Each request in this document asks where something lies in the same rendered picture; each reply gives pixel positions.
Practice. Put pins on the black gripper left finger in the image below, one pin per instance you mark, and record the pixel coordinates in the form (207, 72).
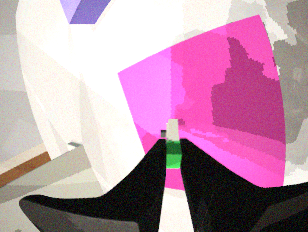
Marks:
(133, 205)

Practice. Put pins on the purple cube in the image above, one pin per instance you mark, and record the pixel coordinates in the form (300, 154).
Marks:
(83, 11)

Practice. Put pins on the grey panel with socket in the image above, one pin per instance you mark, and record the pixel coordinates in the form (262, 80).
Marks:
(69, 175)

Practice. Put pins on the pink square zone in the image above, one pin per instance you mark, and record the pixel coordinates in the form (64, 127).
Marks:
(223, 88)

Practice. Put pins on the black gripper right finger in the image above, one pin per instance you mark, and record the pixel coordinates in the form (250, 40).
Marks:
(222, 201)

